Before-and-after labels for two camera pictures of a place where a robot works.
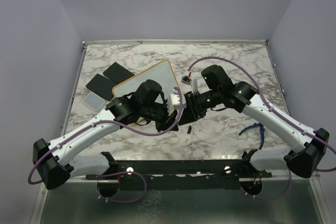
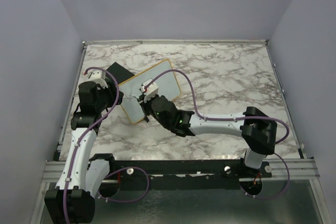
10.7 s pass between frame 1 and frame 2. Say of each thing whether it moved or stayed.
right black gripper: moved
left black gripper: moved
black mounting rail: stayed
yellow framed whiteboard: stayed
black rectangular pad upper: stayed
